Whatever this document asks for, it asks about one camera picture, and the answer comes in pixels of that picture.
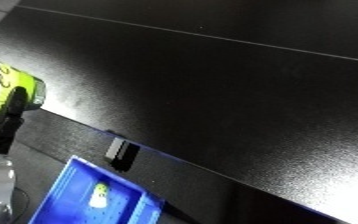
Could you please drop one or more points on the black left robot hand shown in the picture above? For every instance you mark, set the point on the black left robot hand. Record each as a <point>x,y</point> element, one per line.
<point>3,130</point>

